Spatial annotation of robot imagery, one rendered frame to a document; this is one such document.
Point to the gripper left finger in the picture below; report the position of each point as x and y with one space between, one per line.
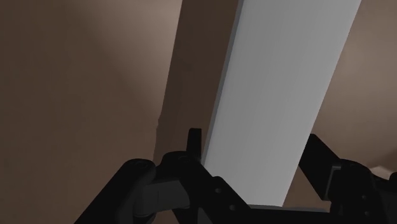
183 186

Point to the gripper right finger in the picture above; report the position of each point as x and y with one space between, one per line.
347 189

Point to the white flat board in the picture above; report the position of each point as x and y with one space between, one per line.
279 93

